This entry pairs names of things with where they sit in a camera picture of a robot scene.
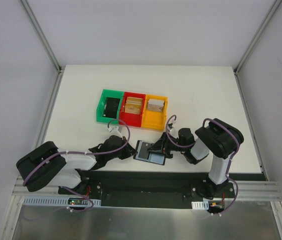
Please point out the red plastic bin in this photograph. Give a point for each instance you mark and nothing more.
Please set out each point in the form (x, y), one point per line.
(131, 119)

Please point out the wooden cards in red bin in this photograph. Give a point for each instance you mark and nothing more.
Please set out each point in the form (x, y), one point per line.
(133, 105)

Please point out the black cards in green bin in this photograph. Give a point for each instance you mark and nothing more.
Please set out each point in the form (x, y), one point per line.
(111, 107)

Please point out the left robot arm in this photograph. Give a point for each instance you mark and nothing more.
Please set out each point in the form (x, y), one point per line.
(48, 166)

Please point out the right aluminium frame post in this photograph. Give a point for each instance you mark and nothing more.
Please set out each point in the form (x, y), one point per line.
(258, 34)

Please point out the green plastic bin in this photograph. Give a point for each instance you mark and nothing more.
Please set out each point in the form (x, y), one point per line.
(100, 107)

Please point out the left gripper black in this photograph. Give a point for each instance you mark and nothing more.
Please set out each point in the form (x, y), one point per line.
(126, 150)

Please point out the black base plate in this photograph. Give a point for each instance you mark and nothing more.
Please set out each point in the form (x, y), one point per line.
(163, 190)

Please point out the left aluminium frame post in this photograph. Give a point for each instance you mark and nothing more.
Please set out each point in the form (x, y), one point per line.
(40, 34)

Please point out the black leather card holder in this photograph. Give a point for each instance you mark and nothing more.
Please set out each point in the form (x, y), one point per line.
(154, 158)

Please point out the left white cable duct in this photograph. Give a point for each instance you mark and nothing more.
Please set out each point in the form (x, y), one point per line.
(60, 201)

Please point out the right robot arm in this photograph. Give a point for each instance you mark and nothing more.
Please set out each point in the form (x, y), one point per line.
(217, 137)

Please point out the right white cable duct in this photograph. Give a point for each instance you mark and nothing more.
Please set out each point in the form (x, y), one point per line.
(200, 205)

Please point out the aluminium front rail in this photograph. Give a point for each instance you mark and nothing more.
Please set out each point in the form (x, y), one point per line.
(247, 190)

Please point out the white cards in orange bin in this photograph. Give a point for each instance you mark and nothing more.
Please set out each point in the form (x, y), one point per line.
(155, 105)

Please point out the aluminium frame post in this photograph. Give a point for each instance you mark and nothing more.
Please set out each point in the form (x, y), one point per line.
(258, 34)
(40, 34)

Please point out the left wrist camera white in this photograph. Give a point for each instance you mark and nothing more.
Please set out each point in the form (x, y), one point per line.
(115, 130)

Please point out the white cable duct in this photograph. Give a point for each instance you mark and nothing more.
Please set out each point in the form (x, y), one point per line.
(60, 201)
(200, 205)

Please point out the orange plastic bin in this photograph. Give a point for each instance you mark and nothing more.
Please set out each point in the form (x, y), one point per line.
(154, 120)

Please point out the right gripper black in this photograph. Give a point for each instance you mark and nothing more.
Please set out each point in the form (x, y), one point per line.
(164, 145)

